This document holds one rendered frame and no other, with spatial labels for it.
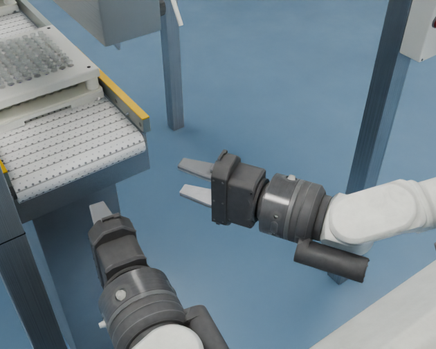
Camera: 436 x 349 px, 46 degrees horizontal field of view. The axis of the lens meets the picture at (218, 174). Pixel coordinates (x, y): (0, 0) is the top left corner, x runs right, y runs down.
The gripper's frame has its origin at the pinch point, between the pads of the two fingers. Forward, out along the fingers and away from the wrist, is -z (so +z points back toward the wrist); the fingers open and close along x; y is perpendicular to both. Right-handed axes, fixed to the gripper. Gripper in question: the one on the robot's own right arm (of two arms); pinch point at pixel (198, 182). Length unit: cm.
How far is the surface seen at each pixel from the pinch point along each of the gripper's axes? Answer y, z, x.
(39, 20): 44, -64, 5
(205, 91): 161, -74, 98
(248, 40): 224, -73, 98
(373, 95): 69, 17, 22
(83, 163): 5.4, -26.2, 9.4
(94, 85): 23.0, -34.4, 4.8
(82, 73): 21.1, -35.4, 1.2
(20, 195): -5.2, -32.2, 10.3
